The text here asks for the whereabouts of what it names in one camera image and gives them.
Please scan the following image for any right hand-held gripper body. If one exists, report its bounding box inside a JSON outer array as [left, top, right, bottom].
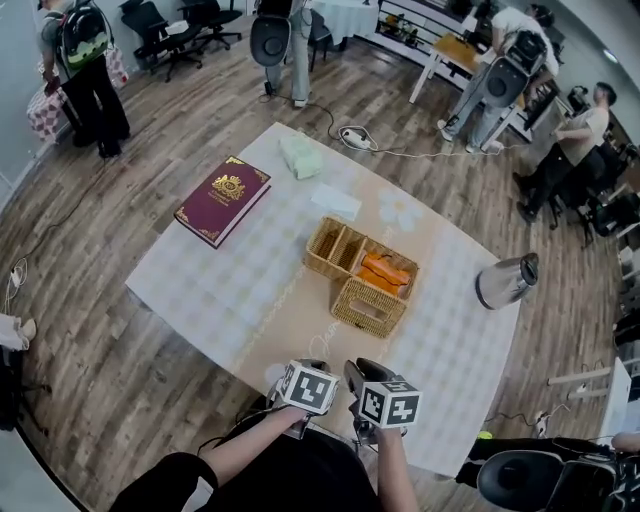
[[342, 356, 424, 450]]

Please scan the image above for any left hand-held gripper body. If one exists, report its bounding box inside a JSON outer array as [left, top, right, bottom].
[[266, 357, 342, 441]]

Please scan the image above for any woven wicker basket organizer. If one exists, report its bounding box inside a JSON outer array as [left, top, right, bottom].
[[302, 215, 420, 340]]

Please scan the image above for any orange packet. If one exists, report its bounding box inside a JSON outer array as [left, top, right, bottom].
[[355, 252, 415, 297]]

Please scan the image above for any person's left forearm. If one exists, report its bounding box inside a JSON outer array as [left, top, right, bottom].
[[197, 405, 309, 494]]

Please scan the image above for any person's right forearm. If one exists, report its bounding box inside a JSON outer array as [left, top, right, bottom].
[[373, 425, 422, 512]]

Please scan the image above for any person's black clothing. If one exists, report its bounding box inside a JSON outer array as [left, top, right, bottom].
[[107, 429, 381, 512]]

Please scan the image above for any checked flower print tablecloth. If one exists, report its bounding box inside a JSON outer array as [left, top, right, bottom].
[[124, 122, 524, 479]]

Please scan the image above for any black backpack with grey pod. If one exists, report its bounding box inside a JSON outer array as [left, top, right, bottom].
[[476, 448, 640, 512], [249, 0, 293, 67], [485, 28, 549, 107]]

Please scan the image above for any steel electric kettle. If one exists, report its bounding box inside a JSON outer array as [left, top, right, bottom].
[[474, 252, 540, 311]]

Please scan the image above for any maroon hardcover book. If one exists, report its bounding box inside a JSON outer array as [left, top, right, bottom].
[[173, 155, 273, 250]]

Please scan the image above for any white side table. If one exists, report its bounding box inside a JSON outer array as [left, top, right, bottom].
[[546, 357, 632, 444]]

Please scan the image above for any pale green soft packet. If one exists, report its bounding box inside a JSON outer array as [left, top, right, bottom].
[[278, 133, 324, 181]]

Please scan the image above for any white power strip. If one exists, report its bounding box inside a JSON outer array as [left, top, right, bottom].
[[338, 125, 380, 151]]

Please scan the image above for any black office chair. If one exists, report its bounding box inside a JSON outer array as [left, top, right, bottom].
[[178, 0, 245, 53], [118, 0, 205, 84], [547, 142, 640, 249], [0, 344, 51, 434]]

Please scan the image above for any white garment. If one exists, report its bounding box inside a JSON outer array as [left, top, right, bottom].
[[0, 312, 39, 351]]

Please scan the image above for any white floor charger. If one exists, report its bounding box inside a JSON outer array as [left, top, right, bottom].
[[8, 255, 30, 290]]

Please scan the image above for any dark dining chair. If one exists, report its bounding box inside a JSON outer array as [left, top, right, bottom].
[[308, 9, 347, 72]]

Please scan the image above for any yellow top white table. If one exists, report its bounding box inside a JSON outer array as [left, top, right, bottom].
[[408, 31, 532, 151]]

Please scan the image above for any round table with white cloth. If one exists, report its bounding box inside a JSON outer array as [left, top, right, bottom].
[[308, 0, 380, 51]]

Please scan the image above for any black railing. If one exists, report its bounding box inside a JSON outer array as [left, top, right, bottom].
[[374, 0, 484, 69]]

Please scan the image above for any red checked cloth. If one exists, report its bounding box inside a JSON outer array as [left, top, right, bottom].
[[26, 43, 130, 145]]

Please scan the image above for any green and black backpack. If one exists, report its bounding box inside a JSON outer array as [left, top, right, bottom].
[[54, 0, 115, 71]]

